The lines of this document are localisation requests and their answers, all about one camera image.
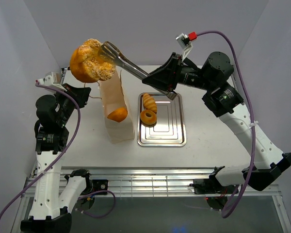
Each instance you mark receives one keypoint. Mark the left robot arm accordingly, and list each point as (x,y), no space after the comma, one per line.
(51,209)

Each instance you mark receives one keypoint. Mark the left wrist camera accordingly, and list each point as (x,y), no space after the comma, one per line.
(52,79)

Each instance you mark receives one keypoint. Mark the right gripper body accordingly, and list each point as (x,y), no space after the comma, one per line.
(190,76)

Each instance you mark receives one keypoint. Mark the fake ring donut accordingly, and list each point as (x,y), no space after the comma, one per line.
(148,117)

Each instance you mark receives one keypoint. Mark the metal tray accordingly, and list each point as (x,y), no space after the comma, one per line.
(169,130)

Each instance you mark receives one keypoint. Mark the long fake baguette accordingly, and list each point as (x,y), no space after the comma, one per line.
(118,115)

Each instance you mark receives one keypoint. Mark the fake sesame round bread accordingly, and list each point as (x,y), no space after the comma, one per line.
(86,65)

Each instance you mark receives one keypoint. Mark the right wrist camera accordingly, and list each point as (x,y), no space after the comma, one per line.
(185,41)

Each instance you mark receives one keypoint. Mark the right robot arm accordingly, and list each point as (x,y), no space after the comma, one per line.
(225,103)

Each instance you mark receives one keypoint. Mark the metal tongs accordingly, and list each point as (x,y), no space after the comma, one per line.
(109,53)

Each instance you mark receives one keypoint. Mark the brown paper bag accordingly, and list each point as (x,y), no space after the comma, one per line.
(112,97)

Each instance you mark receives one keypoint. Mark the aluminium frame rail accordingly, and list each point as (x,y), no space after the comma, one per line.
(150,182)

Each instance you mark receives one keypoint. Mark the small fake croissant roll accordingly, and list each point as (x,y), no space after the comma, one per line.
(149,103)

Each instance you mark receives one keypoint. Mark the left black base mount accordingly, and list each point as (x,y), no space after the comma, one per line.
(100,185)

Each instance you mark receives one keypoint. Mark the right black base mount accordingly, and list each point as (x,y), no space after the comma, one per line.
(208,187)

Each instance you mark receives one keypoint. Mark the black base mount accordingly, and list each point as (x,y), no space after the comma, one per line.
(208,187)
(100,185)

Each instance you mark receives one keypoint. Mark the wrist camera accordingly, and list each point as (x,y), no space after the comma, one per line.
(185,41)
(52,79)

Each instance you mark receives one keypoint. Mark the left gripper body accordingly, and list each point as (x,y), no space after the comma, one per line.
(68,105)

